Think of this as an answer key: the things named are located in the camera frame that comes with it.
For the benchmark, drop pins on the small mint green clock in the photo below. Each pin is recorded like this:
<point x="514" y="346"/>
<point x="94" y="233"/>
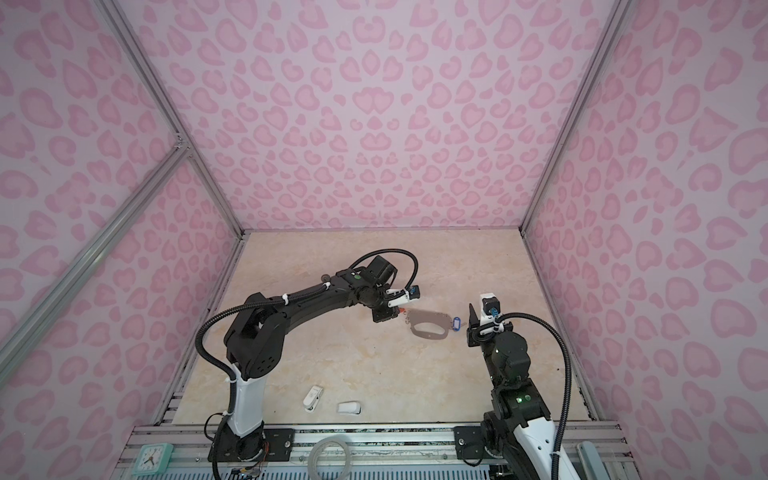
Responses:
<point x="153" y="459"/>

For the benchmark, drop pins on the white rounded plastic piece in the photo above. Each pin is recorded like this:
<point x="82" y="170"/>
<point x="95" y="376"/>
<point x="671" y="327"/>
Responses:
<point x="349" y="408"/>

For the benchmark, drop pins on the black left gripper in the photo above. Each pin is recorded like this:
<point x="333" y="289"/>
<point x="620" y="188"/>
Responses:
<point x="392" y="312"/>

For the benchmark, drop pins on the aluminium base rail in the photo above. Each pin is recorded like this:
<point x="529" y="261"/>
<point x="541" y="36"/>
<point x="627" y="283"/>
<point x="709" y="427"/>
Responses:
<point x="373" y="451"/>

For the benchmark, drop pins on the white clip device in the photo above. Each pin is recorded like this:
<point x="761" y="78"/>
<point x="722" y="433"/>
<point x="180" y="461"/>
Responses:
<point x="312" y="398"/>

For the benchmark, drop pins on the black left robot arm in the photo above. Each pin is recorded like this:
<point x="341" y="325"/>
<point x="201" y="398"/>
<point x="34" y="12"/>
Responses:
<point x="246" y="341"/>

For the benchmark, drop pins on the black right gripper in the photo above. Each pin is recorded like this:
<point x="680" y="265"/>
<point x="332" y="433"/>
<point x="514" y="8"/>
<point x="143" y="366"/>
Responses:
<point x="472" y="324"/>

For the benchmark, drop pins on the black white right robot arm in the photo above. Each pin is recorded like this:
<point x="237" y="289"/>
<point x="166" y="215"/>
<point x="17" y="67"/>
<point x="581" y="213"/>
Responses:
<point x="520" y="428"/>

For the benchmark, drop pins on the mint green box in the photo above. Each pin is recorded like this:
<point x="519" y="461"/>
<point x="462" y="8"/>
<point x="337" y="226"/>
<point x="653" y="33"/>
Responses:
<point x="592" y="464"/>

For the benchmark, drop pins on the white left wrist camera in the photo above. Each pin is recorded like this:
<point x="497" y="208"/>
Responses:
<point x="399" y="297"/>

